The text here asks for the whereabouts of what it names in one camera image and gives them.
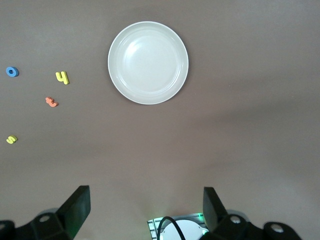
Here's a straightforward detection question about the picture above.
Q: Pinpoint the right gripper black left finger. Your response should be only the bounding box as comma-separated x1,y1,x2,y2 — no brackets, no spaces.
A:
0,185,91,240

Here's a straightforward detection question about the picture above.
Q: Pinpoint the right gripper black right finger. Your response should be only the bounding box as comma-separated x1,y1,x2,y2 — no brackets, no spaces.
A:
202,186,305,240

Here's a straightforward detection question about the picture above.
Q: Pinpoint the orange foam letter t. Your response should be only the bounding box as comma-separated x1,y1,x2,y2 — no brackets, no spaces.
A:
45,96,59,108

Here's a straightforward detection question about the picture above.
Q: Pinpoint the yellow foam letter h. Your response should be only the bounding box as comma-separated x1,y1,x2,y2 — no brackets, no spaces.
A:
55,71,70,86

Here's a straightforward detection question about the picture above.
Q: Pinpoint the blue foam letter o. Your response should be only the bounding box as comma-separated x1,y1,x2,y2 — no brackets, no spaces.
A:
5,66,20,78

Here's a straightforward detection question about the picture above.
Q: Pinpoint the brown table cover sheet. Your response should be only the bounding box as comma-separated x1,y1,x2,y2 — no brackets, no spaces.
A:
0,0,320,240

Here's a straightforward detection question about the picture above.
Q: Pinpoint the beige round plate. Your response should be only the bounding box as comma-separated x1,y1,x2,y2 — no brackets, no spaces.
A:
107,20,190,106

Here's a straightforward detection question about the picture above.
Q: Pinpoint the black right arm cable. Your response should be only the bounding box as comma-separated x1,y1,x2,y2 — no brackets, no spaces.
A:
156,216,185,240

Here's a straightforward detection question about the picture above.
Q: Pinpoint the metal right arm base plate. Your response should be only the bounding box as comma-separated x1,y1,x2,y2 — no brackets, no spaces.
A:
146,212,208,240

